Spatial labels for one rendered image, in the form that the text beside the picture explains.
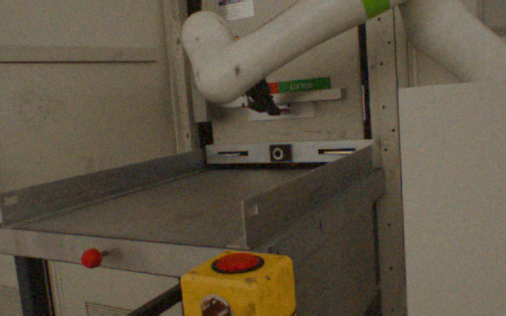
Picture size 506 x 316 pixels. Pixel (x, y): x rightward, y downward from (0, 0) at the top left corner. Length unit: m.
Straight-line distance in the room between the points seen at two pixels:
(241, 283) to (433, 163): 0.20
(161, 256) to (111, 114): 0.75
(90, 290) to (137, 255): 1.20
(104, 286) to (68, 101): 0.81
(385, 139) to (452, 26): 0.40
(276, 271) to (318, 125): 0.96
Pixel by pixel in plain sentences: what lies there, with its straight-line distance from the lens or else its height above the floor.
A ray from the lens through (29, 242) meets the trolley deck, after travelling 1.01.
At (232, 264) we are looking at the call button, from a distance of 0.44.
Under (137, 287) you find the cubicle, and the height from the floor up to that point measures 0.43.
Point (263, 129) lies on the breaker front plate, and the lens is 1.45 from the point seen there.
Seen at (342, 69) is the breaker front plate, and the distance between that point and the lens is 1.35.
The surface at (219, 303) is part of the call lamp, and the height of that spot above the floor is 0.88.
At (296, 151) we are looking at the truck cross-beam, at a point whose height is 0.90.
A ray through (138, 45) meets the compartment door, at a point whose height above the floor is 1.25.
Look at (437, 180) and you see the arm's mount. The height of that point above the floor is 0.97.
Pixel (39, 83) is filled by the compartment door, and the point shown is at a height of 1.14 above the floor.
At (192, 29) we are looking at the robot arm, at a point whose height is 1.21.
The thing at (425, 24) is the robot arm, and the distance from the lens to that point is 1.02.
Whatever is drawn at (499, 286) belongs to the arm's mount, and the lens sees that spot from 0.48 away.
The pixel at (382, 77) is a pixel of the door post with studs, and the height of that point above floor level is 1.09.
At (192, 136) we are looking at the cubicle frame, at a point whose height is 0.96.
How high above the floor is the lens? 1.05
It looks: 7 degrees down
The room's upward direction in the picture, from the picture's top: 5 degrees counter-clockwise
